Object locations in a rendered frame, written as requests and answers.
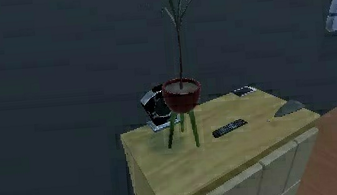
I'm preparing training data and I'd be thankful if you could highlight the black and silver alarm clock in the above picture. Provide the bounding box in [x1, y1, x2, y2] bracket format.
[138, 82, 182, 134]

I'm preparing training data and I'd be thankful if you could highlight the house plant in red pot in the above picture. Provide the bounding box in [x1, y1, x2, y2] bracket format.
[154, 0, 208, 151]

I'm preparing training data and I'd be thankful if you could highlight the black remote control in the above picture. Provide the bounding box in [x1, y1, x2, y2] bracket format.
[210, 117, 250, 139]

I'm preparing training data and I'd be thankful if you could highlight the black phone with silver rim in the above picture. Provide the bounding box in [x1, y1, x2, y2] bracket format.
[231, 85, 259, 98]

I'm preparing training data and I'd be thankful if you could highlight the light wooden chest of drawers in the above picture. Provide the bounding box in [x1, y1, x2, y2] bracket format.
[117, 84, 328, 195]

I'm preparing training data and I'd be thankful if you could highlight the grey flat wedge shape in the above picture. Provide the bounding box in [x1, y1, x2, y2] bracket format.
[272, 98, 307, 118]

